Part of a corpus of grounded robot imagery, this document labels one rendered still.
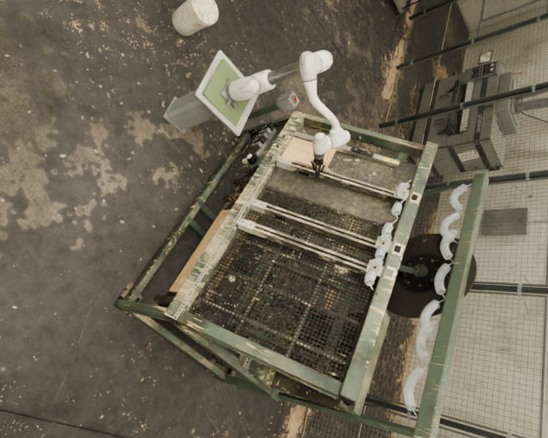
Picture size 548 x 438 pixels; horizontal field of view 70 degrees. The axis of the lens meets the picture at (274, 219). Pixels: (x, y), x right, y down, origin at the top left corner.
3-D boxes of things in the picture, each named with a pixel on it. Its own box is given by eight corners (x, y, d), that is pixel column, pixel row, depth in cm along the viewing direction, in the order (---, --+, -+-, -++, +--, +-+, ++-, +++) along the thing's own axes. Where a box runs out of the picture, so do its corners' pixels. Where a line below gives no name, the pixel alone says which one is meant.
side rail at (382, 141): (305, 122, 377) (306, 113, 368) (421, 154, 347) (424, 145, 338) (304, 126, 374) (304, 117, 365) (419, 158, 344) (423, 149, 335)
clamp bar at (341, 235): (255, 202, 317) (252, 182, 297) (401, 252, 284) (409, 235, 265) (249, 210, 312) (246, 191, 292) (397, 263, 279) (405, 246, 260)
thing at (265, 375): (290, 297, 331) (382, 307, 272) (298, 306, 338) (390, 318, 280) (252, 376, 295) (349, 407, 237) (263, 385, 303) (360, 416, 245)
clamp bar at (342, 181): (280, 160, 342) (279, 139, 322) (417, 202, 310) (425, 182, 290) (275, 168, 337) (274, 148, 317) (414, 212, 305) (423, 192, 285)
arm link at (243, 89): (225, 83, 308) (243, 77, 293) (241, 78, 320) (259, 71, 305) (232, 104, 314) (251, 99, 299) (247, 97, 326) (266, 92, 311)
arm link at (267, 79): (242, 77, 319) (259, 71, 333) (249, 97, 325) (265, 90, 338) (317, 49, 265) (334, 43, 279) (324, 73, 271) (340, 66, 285)
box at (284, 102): (278, 95, 366) (293, 89, 353) (285, 105, 372) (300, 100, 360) (273, 102, 360) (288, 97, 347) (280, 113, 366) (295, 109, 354)
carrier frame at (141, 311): (239, 130, 429) (297, 112, 372) (304, 215, 500) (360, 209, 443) (112, 304, 318) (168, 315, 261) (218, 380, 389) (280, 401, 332)
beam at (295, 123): (294, 119, 381) (294, 109, 372) (305, 122, 377) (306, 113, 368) (167, 320, 269) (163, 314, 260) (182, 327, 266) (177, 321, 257)
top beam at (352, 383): (423, 149, 342) (426, 141, 334) (435, 152, 340) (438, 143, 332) (337, 398, 231) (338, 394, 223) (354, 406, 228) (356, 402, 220)
